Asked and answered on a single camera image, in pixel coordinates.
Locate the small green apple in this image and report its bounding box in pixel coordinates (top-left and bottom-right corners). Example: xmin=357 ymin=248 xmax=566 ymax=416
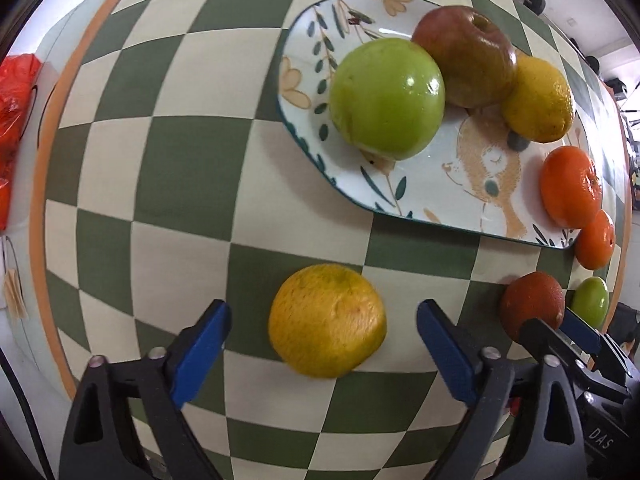
xmin=570 ymin=276 xmax=610 ymax=330

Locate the dark reddish brown orange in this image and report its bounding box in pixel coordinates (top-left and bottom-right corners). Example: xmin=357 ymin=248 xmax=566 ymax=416
xmin=499 ymin=271 xmax=565 ymax=342

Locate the small orange mandarin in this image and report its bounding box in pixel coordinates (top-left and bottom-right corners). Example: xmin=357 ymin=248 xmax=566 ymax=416
xmin=574 ymin=209 xmax=616 ymax=270

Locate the bright orange mandarin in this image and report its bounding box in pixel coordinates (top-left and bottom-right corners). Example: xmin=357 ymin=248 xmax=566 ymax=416
xmin=538 ymin=145 xmax=602 ymax=230

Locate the large yellow orange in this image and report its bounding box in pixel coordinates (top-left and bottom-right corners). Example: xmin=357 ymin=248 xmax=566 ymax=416
xmin=268 ymin=263 xmax=387 ymax=378

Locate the large green apple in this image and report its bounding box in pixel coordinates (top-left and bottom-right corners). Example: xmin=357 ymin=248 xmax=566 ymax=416
xmin=329 ymin=38 xmax=446 ymax=160

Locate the illustrated ceramic plate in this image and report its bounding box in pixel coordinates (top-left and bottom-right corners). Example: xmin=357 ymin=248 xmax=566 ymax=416
xmin=278 ymin=0 xmax=578 ymax=249

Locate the yellow lemon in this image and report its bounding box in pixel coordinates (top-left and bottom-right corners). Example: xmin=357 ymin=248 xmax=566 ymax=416
xmin=500 ymin=52 xmax=574 ymax=143

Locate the green checkered tablecloth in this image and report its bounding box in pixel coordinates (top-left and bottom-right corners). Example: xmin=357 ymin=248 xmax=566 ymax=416
xmin=29 ymin=0 xmax=630 ymax=479

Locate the red apple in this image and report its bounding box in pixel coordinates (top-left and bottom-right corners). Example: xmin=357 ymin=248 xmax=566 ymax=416
xmin=412 ymin=6 xmax=516 ymax=108

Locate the red plastic bag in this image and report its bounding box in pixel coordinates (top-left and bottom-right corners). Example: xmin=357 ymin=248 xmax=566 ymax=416
xmin=0 ymin=53 xmax=41 ymax=230

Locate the black cable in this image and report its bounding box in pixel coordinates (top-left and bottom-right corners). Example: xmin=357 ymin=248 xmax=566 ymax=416
xmin=0 ymin=349 xmax=54 ymax=480

